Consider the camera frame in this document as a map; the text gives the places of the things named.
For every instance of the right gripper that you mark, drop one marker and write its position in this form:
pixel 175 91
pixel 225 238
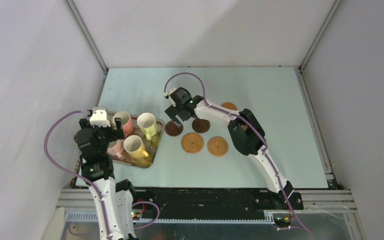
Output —
pixel 173 112

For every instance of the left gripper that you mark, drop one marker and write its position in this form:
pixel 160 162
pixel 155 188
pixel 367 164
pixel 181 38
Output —
pixel 114 134

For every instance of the dark wooden coaster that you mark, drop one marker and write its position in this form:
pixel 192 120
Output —
pixel 200 125
pixel 172 129

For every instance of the woven rattan coaster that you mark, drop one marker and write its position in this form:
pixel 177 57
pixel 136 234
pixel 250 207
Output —
pixel 217 146
pixel 192 143

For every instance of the light yellow-green cup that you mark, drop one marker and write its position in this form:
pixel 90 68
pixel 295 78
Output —
pixel 148 125

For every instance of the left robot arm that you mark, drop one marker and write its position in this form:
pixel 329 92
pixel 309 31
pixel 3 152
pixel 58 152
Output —
pixel 113 200

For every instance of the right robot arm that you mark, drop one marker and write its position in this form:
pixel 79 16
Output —
pixel 247 136

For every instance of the pink cup rear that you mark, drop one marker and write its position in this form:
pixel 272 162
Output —
pixel 126 121

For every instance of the pink cup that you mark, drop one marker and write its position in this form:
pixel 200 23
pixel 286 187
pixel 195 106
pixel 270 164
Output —
pixel 126 121
pixel 116 148

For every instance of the pink cup front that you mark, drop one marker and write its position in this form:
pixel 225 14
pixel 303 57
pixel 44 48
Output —
pixel 116 148

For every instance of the yellow cup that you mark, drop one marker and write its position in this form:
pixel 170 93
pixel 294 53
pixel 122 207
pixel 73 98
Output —
pixel 135 147

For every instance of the metal tray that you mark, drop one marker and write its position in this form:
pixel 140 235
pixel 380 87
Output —
pixel 151 146

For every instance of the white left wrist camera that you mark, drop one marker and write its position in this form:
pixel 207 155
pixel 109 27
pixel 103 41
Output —
pixel 99 117

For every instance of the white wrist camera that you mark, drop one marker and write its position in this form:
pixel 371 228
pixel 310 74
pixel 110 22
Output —
pixel 99 117
pixel 167 93

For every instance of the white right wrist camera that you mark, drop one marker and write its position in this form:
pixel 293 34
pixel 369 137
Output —
pixel 167 93

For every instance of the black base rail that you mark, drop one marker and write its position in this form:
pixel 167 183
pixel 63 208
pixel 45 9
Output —
pixel 213 204

